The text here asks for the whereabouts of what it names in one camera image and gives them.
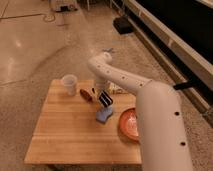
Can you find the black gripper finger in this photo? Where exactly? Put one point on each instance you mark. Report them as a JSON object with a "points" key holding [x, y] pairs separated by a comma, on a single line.
{"points": [[108, 100], [103, 100]]}

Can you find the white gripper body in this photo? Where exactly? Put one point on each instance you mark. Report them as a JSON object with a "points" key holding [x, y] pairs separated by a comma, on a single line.
{"points": [[100, 84]]}

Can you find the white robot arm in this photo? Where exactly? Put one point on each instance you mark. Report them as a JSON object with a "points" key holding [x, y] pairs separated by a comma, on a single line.
{"points": [[162, 135]]}

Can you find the brown oblong object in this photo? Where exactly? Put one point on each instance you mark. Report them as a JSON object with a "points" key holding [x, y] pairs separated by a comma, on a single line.
{"points": [[85, 95]]}

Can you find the orange plate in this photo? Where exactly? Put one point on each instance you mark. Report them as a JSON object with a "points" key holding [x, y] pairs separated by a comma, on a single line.
{"points": [[128, 124]]}

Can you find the translucent plastic cup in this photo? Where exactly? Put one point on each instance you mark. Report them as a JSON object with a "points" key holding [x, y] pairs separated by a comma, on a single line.
{"points": [[70, 83]]}

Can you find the light wooden table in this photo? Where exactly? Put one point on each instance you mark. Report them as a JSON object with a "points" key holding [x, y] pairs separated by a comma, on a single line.
{"points": [[67, 132]]}

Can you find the black box on floor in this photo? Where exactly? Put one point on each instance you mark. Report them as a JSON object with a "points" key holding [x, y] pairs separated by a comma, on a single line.
{"points": [[122, 25]]}

